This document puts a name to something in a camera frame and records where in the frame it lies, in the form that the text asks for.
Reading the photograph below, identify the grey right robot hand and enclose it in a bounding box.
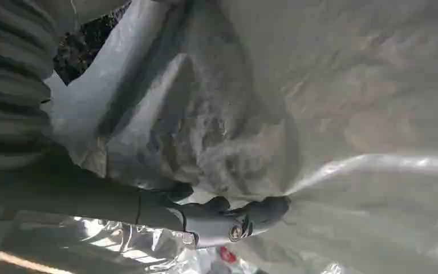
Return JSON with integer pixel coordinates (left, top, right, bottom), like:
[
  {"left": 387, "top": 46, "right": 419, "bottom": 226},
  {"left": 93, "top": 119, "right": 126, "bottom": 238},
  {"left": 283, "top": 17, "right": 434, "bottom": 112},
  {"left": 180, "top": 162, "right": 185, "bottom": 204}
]
[{"left": 0, "top": 145, "right": 291, "bottom": 249}]

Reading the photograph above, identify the crinkled silver plastic parcel bag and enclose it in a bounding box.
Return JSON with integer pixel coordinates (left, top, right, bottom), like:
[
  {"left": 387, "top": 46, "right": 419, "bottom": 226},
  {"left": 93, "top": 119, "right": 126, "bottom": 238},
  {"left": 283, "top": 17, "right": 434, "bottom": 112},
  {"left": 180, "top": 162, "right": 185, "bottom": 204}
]
[{"left": 0, "top": 215, "right": 265, "bottom": 274}]

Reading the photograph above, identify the ribbed grey right arm sleeve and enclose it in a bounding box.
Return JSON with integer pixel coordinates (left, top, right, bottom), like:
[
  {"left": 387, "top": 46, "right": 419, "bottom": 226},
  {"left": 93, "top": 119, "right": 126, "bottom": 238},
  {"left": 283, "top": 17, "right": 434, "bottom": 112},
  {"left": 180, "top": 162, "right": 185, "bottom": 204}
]
[{"left": 0, "top": 0, "right": 60, "bottom": 173}]

